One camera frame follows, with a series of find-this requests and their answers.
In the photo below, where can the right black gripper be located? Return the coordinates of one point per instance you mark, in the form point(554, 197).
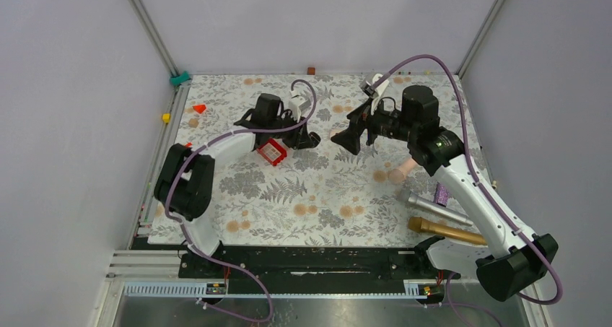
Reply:
point(349, 138)

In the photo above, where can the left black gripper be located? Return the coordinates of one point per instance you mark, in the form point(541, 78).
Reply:
point(299, 138)

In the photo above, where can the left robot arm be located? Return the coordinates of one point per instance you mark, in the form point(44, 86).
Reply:
point(185, 184)

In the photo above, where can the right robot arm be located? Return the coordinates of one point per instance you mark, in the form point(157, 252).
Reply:
point(514, 256)

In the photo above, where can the floral patterned mat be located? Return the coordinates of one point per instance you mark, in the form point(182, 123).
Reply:
point(321, 196)

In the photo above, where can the red plastic basket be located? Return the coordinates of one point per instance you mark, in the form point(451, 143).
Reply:
point(272, 152)

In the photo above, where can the pink toy microphone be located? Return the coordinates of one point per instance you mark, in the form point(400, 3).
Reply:
point(400, 173)

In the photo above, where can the silver microphone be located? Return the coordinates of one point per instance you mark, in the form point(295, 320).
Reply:
point(414, 200)

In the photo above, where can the purple glitter microphone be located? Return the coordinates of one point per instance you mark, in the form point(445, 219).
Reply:
point(441, 195)

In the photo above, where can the gold microphone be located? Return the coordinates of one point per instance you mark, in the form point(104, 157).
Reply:
point(421, 225)

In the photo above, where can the orange triangle block upper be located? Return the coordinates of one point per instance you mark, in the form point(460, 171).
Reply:
point(199, 108)

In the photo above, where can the teal block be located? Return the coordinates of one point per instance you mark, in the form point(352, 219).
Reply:
point(179, 79)

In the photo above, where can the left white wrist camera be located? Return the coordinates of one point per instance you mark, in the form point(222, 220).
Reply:
point(297, 104)

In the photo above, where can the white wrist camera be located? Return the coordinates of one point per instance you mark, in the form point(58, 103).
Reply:
point(297, 104)
point(374, 85)

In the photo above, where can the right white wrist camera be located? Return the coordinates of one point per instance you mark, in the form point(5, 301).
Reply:
point(374, 85)

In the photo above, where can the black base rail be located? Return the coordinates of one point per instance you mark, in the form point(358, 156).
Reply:
point(293, 270)

